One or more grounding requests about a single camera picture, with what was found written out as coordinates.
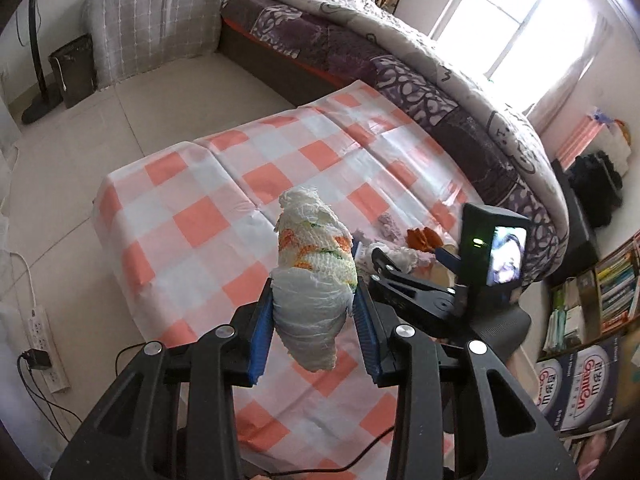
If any pink tissue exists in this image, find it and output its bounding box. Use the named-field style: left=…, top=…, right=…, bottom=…
left=375, top=212, right=404, bottom=243

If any white diaper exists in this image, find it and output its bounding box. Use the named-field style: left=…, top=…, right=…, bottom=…
left=271, top=186, right=358, bottom=373

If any black trash bin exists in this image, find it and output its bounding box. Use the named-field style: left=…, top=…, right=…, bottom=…
left=48, top=34, right=96, bottom=108

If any wooden bookshelf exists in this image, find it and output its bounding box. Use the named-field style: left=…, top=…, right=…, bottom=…
left=538, top=235, right=639, bottom=360

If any orange white checkered tablecloth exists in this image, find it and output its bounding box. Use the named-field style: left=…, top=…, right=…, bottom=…
left=93, top=81, right=480, bottom=479

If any navy GanGen cardboard box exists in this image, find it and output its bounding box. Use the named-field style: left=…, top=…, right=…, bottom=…
left=535, top=335, right=620, bottom=434

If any black clothes pile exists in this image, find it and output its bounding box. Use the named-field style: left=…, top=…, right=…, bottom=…
left=567, top=151, right=623, bottom=230

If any pink drawer cabinet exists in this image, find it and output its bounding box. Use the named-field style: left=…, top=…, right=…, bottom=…
left=555, top=116, right=605, bottom=170

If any white power strip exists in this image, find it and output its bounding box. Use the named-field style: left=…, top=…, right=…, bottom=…
left=27, top=306, right=70, bottom=393

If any black power adapter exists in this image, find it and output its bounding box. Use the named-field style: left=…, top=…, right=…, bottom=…
left=22, top=349, right=52, bottom=370

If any window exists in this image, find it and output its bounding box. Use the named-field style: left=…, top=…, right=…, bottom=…
left=432, top=0, right=610, bottom=114

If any black floor fan stand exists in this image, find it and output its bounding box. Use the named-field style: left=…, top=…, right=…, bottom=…
left=22, top=0, right=63, bottom=125

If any grey checked cushion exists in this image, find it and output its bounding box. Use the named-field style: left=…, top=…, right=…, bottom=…
left=82, top=0, right=224, bottom=89

